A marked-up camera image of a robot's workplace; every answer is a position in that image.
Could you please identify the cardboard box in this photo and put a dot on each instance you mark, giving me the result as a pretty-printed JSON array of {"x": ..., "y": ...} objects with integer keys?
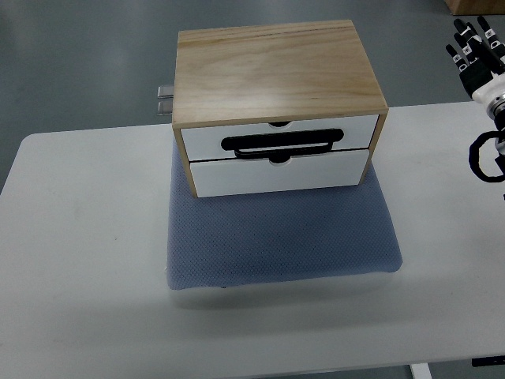
[{"x": 476, "y": 7}]

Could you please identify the black table control panel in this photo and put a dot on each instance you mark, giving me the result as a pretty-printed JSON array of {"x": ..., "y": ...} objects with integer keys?
[{"x": 488, "y": 361}]

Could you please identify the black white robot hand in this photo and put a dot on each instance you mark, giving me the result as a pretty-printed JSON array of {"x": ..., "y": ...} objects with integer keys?
[{"x": 482, "y": 57}]

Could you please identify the grey metal table clamp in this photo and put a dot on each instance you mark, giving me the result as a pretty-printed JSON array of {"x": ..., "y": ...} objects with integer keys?
[{"x": 165, "y": 98}]

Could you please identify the white drawer black handle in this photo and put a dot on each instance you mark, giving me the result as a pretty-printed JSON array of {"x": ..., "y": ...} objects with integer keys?
[{"x": 222, "y": 142}]

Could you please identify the wooden drawer cabinet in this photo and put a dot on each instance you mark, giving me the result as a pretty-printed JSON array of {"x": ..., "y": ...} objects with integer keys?
[{"x": 273, "y": 74}]

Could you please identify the white lower drawer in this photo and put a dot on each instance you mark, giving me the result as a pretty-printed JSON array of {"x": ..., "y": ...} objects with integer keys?
[{"x": 230, "y": 177}]

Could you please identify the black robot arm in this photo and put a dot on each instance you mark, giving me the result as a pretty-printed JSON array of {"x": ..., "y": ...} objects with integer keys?
[{"x": 495, "y": 111}]

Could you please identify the white table leg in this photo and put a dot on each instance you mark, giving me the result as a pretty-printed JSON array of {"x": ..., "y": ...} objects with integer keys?
[{"x": 420, "y": 371}]

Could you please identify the blue grey mesh cushion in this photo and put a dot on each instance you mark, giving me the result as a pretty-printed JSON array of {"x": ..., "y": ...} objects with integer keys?
[{"x": 277, "y": 237}]

